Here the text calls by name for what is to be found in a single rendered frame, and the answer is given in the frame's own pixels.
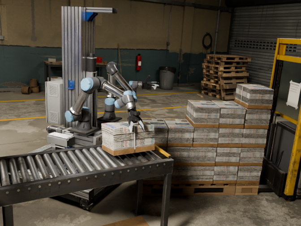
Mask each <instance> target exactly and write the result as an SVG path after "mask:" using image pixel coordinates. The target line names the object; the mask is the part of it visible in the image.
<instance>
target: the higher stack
mask: <svg viewBox="0 0 301 226"><path fill-rule="evenodd" d="M273 95H274V90H273V89H271V88H268V87H265V86H262V85H257V84H237V88H236V96H235V98H236V99H238V100H240V101H242V102H244V103H245V104H247V105H272V104H273ZM235 103H236V102H235ZM236 104H238V103H236ZM238 105H240V104H238ZM240 106H241V107H243V108H245V109H246V112H245V117H244V124H245V125H269V120H270V116H271V115H270V114H271V110H270V109H247V108H246V107H244V106H242V105H240ZM242 138H243V141H242V144H266V138H267V129H245V128H243V135H242ZM263 157H264V148H242V147H241V152H240V159H239V162H240V163H262V161H263ZM237 170H238V172H237V179H236V180H237V181H259V180H260V175H261V171H262V166H238V169H237ZM235 186H236V189H235V195H257V194H258V187H259V184H235Z"/></svg>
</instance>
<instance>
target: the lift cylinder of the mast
mask: <svg viewBox="0 0 301 226"><path fill-rule="evenodd" d="M276 117H280V114H279V113H274V117H273V123H271V130H270V136H269V141H268V147H267V154H266V158H268V159H269V160H270V157H271V150H272V145H273V139H274V134H275V127H276V123H275V121H276ZM282 152H284V151H282ZM282 152H281V154H282ZM281 154H280V156H279V158H278V160H277V162H276V164H275V165H277V163H278V161H279V159H280V157H281Z"/></svg>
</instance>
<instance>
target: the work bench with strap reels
mask: <svg viewBox="0 0 301 226"><path fill-rule="evenodd" d="M96 58H97V59H96V67H100V77H101V78H103V77H102V69H103V67H106V66H107V64H108V63H107V64H105V63H104V62H103V61H102V57H96ZM43 62H44V72H45V82H47V81H53V80H59V79H62V77H51V67H62V61H56V62H52V63H50V62H51V61H43ZM47 66H48V78H47Z"/></svg>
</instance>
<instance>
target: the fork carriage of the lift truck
mask: <svg viewBox="0 0 301 226"><path fill-rule="evenodd" d="M260 177H261V178H262V181H263V182H264V183H265V184H266V185H269V186H270V187H271V190H272V191H273V192H274V193H275V194H276V195H277V196H281V195H282V189H283V184H284V178H285V172H284V171H283V170H282V169H280V168H279V167H278V166H277V165H275V164H274V163H273V162H272V161H270V160H269V159H268V158H266V157H265V156H264V157H263V161H262V171H261V175H260Z"/></svg>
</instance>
